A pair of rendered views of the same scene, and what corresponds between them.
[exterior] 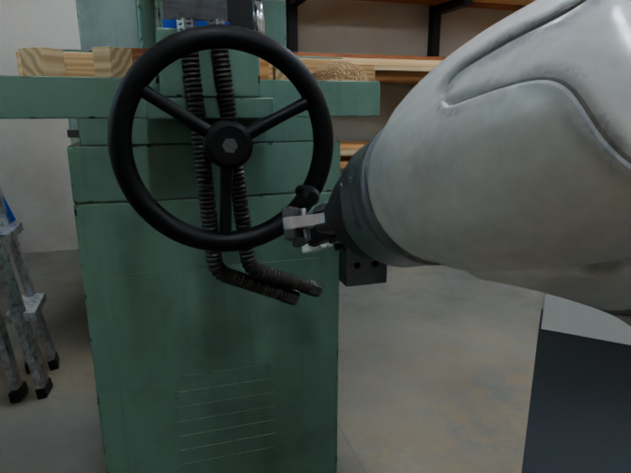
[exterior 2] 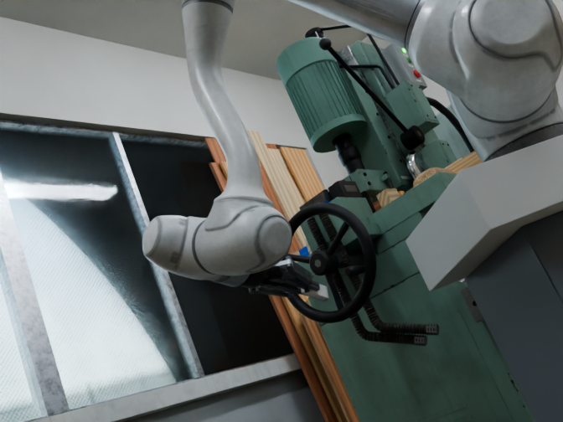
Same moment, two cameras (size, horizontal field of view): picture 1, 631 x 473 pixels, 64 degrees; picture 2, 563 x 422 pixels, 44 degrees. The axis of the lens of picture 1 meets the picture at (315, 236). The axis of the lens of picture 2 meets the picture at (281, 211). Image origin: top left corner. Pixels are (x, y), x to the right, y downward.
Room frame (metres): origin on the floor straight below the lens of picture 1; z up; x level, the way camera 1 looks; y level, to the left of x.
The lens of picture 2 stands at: (-0.36, -1.17, 0.44)
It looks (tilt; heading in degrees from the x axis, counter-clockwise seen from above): 18 degrees up; 53
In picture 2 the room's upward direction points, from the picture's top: 23 degrees counter-clockwise
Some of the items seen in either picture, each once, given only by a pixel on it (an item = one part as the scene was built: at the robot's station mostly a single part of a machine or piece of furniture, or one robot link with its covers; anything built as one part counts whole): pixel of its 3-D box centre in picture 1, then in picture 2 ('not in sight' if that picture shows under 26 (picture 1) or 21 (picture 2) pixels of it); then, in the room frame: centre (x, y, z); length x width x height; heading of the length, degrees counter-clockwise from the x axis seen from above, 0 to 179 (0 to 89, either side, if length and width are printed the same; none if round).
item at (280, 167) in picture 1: (201, 154); (426, 270); (1.11, 0.25, 0.76); 0.57 x 0.45 x 0.09; 17
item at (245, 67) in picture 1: (206, 67); (339, 224); (0.81, 0.17, 0.91); 0.15 x 0.14 x 0.09; 107
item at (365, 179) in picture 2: not in sight; (369, 187); (1.01, 0.22, 1.03); 0.14 x 0.07 x 0.09; 17
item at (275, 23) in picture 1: (264, 31); (439, 164); (1.22, 0.12, 1.02); 0.09 x 0.07 x 0.12; 107
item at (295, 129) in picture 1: (207, 128); (383, 253); (0.94, 0.20, 0.82); 0.40 x 0.21 x 0.04; 107
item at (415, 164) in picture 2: (253, 27); (421, 169); (1.15, 0.13, 1.02); 0.12 x 0.03 x 0.12; 17
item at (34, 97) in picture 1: (203, 99); (364, 239); (0.89, 0.19, 0.87); 0.61 x 0.30 x 0.06; 107
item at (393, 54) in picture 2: not in sight; (403, 69); (1.34, 0.17, 1.40); 0.10 x 0.06 x 0.16; 17
